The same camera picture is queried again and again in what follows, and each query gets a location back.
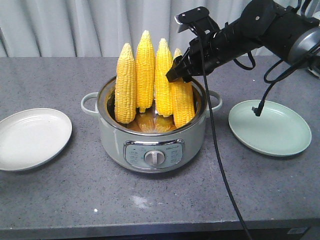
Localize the black camera cable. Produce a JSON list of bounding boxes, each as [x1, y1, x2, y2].
[[189, 23, 252, 240]]

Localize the grey curtain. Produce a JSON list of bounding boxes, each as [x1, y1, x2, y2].
[[0, 0, 248, 57]]

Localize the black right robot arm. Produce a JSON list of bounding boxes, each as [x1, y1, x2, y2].
[[166, 0, 320, 82]]

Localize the white plate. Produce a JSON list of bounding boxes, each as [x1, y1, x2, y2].
[[0, 108, 73, 172]]

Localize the light green plate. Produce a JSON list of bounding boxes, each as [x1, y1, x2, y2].
[[228, 100, 312, 157]]

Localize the green electric cooking pot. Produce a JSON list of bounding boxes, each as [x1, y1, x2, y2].
[[80, 77, 223, 174]]

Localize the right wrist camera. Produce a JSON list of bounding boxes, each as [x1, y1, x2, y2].
[[174, 6, 220, 36]]

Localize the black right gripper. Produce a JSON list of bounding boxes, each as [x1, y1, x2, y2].
[[165, 23, 240, 83]]

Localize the pale corn cob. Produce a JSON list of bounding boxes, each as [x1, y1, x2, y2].
[[114, 43, 137, 124]]

